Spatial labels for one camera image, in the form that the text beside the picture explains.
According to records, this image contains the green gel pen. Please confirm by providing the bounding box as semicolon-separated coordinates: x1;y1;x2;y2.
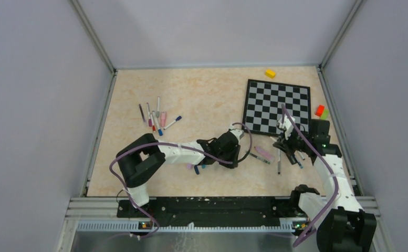
249;153;270;164

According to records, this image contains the green curved block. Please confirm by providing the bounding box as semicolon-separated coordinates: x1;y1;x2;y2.
320;109;330;120

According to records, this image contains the yellow block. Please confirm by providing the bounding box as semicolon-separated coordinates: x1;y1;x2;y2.
265;69;276;79

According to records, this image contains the pink highlighter pen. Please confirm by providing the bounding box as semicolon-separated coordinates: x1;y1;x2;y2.
254;146;275;162

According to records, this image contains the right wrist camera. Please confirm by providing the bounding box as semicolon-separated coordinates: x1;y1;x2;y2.
277;114;295;140

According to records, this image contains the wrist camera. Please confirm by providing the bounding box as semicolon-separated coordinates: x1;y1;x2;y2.
228;125;244;142
277;114;295;140

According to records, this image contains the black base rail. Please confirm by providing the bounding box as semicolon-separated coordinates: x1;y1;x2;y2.
117;196;310;229

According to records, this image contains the white marker dark blue cap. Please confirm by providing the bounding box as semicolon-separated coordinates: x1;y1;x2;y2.
277;149;281;175

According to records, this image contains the red block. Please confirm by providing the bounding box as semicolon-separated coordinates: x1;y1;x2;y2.
315;105;325;117

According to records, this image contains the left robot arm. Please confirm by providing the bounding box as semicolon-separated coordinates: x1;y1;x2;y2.
116;129;244;217

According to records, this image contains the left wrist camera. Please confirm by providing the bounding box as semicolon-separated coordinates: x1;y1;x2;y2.
228;125;244;142

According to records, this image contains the white pen grey cap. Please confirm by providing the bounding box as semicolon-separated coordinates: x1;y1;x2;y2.
156;97;161;118

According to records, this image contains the black white chessboard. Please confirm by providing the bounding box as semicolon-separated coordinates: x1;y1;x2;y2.
242;79;311;137

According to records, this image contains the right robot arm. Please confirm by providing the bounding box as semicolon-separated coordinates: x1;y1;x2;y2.
273;115;377;251

